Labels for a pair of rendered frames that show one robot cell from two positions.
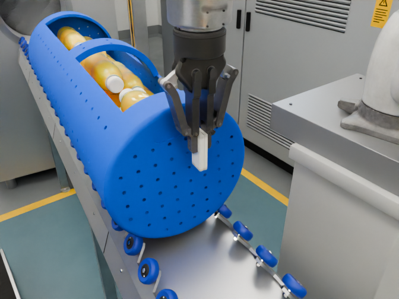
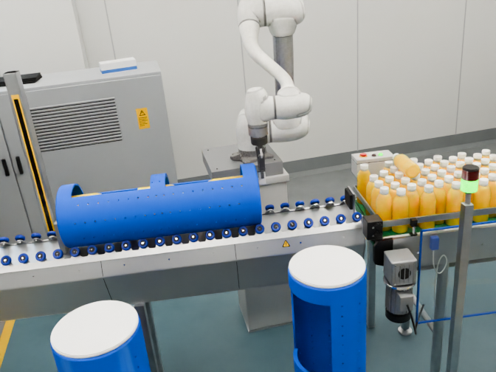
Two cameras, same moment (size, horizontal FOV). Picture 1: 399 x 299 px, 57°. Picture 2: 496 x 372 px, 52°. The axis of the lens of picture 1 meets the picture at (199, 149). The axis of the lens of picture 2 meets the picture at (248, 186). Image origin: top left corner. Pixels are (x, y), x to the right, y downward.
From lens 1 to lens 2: 2.10 m
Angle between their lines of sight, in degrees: 57
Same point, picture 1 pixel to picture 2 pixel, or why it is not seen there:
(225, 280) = (285, 219)
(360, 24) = (131, 131)
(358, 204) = (269, 187)
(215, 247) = (268, 219)
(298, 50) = (86, 167)
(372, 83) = (248, 142)
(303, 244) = not seen: hidden behind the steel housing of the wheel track
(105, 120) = (238, 184)
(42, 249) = not seen: outside the picture
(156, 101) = (247, 167)
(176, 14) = (262, 133)
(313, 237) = not seen: hidden behind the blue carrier
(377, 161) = (269, 166)
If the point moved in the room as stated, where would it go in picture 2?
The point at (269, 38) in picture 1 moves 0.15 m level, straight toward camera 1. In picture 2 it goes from (51, 170) to (64, 173)
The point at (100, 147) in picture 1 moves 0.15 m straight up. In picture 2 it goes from (246, 191) to (243, 159)
